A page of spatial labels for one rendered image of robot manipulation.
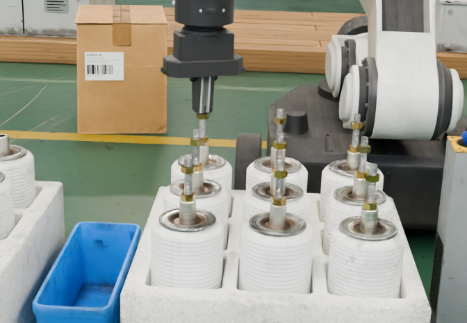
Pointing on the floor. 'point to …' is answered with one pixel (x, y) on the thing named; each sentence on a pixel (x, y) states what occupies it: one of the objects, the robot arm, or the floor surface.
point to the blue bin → (88, 274)
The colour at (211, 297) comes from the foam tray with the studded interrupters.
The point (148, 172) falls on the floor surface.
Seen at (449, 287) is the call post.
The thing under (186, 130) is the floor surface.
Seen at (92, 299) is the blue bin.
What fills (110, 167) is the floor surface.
